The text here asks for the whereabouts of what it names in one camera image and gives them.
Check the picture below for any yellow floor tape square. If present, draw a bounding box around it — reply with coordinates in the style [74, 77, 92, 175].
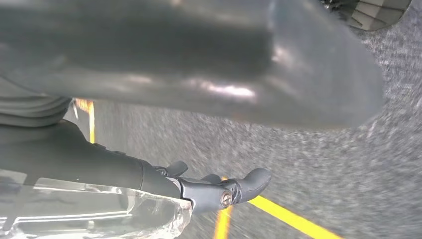
[75, 98, 96, 144]
[213, 176, 343, 239]

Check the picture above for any black right robot leg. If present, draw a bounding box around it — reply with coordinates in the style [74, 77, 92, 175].
[319, 0, 413, 32]

